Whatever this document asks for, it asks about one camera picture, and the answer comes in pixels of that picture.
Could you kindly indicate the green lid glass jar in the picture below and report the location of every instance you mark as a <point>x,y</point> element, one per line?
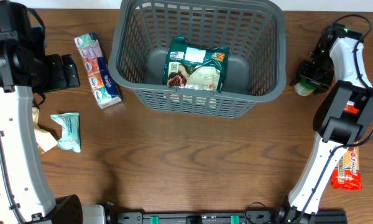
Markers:
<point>304,89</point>

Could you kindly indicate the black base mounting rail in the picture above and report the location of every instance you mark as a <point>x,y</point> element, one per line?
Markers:
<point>259,215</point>

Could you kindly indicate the green coffee bean bag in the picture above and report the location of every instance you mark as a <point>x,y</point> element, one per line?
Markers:
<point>196,68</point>

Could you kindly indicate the teal wet wipes pack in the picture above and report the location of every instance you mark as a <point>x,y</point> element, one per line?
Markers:
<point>70,139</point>

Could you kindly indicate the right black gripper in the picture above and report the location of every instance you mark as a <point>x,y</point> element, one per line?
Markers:
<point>313,76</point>

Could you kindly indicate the Kleenex tissue multipack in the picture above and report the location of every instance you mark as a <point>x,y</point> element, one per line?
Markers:
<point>101,82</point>

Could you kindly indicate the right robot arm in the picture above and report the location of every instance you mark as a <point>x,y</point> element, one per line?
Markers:
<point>340,122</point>

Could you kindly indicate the San Remo spaghetti packet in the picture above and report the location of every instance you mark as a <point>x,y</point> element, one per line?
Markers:
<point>347,175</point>

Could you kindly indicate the beige crumpled snack bag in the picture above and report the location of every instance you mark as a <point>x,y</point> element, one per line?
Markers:
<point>44,139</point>

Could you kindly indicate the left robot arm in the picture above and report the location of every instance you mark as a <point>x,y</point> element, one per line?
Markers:
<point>26,70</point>

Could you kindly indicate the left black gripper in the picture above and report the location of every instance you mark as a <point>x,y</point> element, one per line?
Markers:
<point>63,72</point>

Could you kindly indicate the grey plastic basket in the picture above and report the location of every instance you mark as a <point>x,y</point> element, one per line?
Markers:
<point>253,32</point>

